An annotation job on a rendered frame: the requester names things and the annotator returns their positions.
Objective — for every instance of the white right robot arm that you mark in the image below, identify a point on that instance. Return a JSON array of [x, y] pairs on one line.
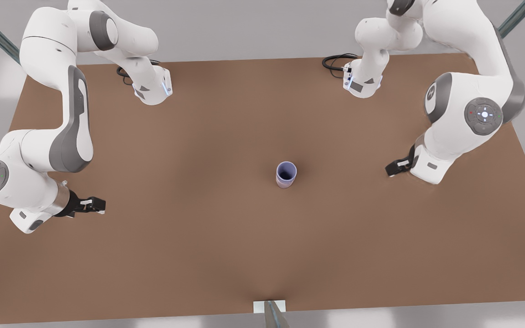
[[73, 114]]

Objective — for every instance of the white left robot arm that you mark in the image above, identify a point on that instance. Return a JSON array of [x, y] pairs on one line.
[[467, 91]]

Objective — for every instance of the purple cup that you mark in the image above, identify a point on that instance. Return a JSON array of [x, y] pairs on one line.
[[286, 175]]

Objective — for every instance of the white post foot plate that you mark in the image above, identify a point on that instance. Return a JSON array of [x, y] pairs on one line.
[[259, 307]]

